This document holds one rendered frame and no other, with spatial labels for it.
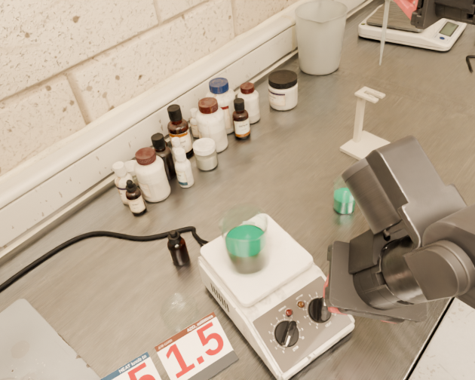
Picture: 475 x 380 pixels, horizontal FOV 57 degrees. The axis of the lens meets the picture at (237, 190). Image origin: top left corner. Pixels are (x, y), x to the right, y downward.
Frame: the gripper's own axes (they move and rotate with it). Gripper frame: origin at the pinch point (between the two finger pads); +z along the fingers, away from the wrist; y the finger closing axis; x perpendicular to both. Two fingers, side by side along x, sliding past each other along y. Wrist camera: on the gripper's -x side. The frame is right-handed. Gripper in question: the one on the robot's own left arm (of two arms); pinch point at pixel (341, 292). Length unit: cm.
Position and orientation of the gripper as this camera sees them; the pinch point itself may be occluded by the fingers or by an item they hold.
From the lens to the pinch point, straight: 54.2
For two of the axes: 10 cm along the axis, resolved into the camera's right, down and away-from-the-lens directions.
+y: -9.7, -2.0, -1.3
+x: -1.4, 9.1, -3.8
